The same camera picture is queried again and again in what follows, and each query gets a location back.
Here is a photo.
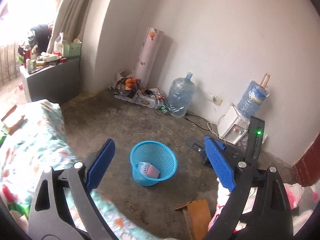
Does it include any blue white carton box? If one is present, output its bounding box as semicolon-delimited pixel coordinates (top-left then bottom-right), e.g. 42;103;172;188
137;161;150;175

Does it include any pink patterned pouch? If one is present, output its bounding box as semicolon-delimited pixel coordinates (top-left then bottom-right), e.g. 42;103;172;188
145;164;160;179

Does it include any white gloved right hand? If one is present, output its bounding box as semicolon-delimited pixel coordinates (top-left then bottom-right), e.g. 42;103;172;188
216;178;231;210

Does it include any white water dispenser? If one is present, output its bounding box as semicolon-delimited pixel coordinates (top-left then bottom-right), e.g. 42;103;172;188
217;104;249;145

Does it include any blue plastic waste basket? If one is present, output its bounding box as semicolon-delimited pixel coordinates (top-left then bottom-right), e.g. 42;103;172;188
130;140;178;187

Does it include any blue water jug on dispenser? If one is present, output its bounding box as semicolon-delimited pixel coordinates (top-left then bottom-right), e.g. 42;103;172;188
236;80;269;119

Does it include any empty water jug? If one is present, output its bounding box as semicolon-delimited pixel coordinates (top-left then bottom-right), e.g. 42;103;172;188
167;72;196;118

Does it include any small wooden stool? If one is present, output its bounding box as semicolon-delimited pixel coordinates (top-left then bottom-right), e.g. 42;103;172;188
174;199;212;240

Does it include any floral quilt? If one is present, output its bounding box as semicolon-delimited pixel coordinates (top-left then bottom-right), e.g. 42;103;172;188
1;100;160;239

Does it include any brown yellow snack bag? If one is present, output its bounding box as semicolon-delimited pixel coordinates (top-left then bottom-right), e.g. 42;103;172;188
1;105;25;135

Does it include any grey cabinet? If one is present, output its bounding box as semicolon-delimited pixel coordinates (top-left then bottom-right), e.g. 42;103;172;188
20;59;80;104

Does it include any green plastic basket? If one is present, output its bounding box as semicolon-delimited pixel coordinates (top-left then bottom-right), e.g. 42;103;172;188
62;43;82;58

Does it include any rolled wallpaper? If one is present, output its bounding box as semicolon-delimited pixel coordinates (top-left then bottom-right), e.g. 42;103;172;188
135;28;165;88

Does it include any black bag on cabinet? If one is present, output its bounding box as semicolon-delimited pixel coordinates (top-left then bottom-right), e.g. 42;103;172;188
28;24;52;54

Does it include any right grey curtain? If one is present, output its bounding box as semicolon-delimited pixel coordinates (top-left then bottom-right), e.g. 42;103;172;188
47;0;92;53

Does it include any flat box with cables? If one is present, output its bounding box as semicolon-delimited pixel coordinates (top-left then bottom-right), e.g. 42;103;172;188
110;77;165;110

